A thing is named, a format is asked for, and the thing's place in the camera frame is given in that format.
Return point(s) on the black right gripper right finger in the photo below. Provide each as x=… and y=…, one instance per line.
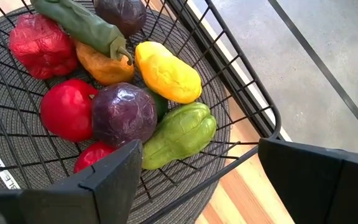
x=322, y=186

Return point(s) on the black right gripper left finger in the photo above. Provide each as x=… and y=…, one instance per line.
x=57, y=208

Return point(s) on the purple plum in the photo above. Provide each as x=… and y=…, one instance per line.
x=123, y=113
x=120, y=15

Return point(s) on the orange bell pepper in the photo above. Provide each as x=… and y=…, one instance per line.
x=104, y=70

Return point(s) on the green lime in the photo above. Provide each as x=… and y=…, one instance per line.
x=162, y=105

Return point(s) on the red bell pepper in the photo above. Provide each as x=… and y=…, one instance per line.
x=42, y=46

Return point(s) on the yellow lemon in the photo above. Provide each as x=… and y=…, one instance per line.
x=166, y=73

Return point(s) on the dark green poblano pepper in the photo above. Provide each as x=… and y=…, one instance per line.
x=82, y=26

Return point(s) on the grey round woven placemat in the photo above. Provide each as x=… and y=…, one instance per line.
x=179, y=211

